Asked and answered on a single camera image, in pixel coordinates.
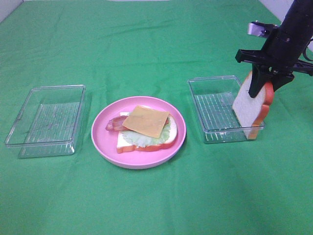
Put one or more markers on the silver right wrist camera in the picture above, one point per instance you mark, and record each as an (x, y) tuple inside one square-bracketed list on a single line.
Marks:
[(259, 29)]

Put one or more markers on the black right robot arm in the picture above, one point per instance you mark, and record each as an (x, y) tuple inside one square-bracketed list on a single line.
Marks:
[(299, 15)]

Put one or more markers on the clear left ingredient tray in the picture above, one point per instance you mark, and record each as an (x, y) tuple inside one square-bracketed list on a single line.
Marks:
[(49, 122)]

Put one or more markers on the clear right bread tray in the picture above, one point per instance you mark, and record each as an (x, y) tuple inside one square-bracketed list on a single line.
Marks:
[(213, 98)]

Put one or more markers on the green tablecloth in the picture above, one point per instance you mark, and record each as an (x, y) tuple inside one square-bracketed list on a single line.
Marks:
[(121, 49)]

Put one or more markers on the green lettuce leaf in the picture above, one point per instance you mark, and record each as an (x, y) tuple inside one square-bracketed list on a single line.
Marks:
[(132, 138)]

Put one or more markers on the bacon strip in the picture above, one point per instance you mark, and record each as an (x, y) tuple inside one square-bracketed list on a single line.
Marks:
[(116, 124)]

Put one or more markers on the toast bread slice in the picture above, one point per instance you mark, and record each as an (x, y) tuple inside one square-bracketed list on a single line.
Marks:
[(149, 148), (249, 111)]

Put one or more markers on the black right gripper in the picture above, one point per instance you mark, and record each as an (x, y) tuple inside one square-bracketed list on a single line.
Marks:
[(281, 51)]

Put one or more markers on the yellow cheese slice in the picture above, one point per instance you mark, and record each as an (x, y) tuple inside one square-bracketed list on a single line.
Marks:
[(146, 121)]

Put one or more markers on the pink round plate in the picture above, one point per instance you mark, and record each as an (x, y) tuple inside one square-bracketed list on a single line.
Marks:
[(105, 142)]

